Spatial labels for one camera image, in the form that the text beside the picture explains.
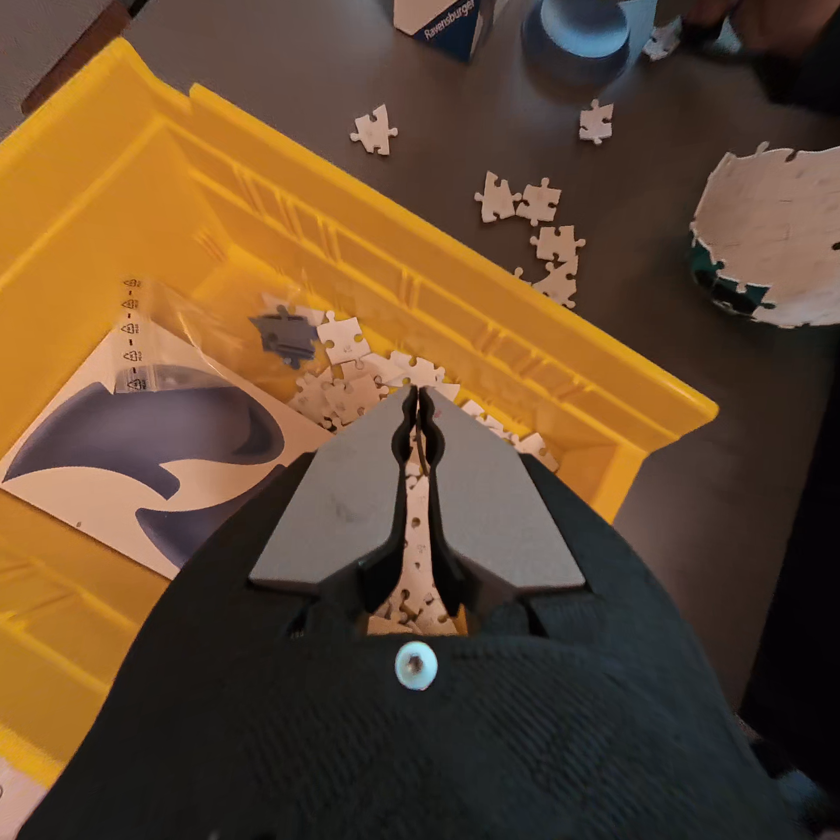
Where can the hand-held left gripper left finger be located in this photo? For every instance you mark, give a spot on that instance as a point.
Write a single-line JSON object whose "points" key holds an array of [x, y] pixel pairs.
{"points": [[341, 518]]}

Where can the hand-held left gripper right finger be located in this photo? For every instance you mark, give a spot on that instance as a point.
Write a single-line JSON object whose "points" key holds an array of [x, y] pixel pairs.
{"points": [[505, 525]]}

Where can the pile of puzzle pieces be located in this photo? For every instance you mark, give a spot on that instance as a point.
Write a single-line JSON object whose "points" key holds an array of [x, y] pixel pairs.
{"points": [[348, 394]]}

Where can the yellow plastic bin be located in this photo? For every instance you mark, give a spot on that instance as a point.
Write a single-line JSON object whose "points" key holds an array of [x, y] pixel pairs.
{"points": [[164, 197]]}

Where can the partly built puzzle ball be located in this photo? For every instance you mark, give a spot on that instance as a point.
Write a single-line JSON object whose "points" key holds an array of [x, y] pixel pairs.
{"points": [[768, 223]]}

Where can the colourful cardboard puzzle box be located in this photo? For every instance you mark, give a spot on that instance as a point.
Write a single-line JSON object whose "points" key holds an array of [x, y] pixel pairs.
{"points": [[446, 26]]}

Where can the person's right hand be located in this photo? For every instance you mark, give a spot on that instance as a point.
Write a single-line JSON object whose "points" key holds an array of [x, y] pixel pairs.
{"points": [[787, 23]]}

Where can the white card with blue shapes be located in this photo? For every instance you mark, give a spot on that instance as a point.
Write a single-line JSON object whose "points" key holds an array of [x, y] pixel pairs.
{"points": [[197, 485]]}

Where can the clear plastic bag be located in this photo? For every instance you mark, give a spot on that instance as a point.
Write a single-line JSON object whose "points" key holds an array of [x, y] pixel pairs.
{"points": [[197, 321]]}

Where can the blue round plastic stand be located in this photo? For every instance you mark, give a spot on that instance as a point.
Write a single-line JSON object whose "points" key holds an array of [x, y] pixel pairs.
{"points": [[577, 33]]}

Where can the pale blue jigsaw piece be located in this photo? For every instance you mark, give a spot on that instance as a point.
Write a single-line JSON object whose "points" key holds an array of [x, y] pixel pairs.
{"points": [[663, 40]]}

